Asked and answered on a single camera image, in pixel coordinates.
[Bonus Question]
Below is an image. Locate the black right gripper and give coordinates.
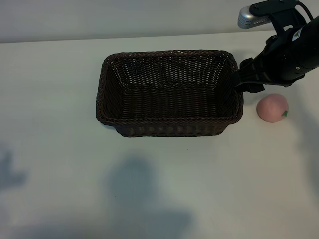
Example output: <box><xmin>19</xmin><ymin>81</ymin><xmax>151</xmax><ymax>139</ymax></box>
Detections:
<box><xmin>233</xmin><ymin>26</ymin><xmax>309</xmax><ymax>95</ymax></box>

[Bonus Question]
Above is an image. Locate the pink peach with green leaf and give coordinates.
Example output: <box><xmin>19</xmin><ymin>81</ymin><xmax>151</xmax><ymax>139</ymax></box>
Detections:
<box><xmin>256</xmin><ymin>93</ymin><xmax>290</xmax><ymax>123</ymax></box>

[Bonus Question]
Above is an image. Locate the dark brown wicker basket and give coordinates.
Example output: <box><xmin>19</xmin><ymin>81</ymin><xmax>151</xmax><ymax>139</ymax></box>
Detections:
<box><xmin>95</xmin><ymin>49</ymin><xmax>244</xmax><ymax>138</ymax></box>

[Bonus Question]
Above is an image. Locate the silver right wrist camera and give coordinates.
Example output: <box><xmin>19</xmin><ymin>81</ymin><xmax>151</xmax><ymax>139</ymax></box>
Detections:
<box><xmin>237</xmin><ymin>6</ymin><xmax>272</xmax><ymax>29</ymax></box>

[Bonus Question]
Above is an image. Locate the black right camera mount bracket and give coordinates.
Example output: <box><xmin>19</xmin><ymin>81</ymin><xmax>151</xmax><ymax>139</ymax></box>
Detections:
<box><xmin>249</xmin><ymin>0</ymin><xmax>310</xmax><ymax>33</ymax></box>

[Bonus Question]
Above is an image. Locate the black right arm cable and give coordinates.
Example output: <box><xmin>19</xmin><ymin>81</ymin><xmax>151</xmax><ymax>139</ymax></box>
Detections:
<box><xmin>296</xmin><ymin>1</ymin><xmax>315</xmax><ymax>19</ymax></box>

